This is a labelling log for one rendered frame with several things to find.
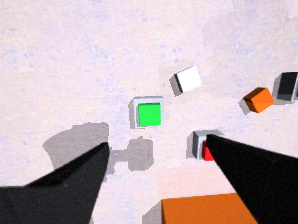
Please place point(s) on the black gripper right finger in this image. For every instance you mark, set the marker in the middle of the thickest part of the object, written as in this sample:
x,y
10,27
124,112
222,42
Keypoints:
x,y
266,181

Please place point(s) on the red button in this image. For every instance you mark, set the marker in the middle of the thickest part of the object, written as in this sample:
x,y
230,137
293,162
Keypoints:
x,y
199,148

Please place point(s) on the green button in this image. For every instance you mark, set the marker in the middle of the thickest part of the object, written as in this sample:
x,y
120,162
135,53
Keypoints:
x,y
149,111

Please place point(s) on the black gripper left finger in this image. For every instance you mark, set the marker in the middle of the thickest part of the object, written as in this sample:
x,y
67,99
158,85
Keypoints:
x,y
66,195

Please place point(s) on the yellow button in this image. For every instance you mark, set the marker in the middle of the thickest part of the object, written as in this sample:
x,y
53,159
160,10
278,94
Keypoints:
x,y
288,87

